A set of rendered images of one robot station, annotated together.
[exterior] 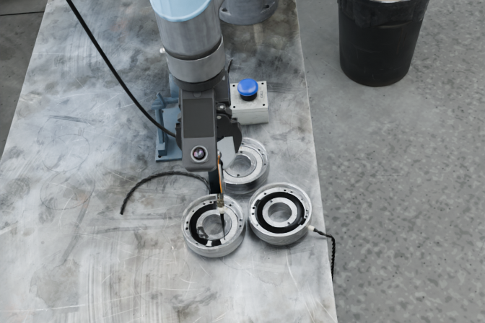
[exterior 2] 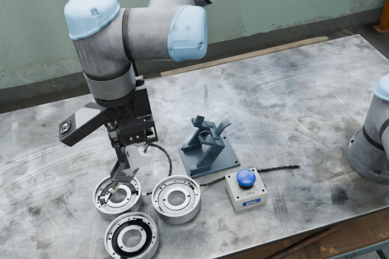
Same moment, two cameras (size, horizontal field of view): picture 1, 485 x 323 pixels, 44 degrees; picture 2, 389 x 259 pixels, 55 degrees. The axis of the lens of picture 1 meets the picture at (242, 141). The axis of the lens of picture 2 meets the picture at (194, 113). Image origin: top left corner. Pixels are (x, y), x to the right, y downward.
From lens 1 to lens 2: 0.75 m
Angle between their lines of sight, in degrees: 49
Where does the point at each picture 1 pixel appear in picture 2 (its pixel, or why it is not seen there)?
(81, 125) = (202, 100)
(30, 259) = not seen: hidden behind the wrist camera
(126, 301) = (68, 168)
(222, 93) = (127, 124)
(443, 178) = not seen: outside the picture
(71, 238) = not seen: hidden behind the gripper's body
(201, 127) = (81, 118)
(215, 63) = (95, 89)
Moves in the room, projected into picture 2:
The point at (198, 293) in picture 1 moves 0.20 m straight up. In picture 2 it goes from (73, 205) to (41, 147)
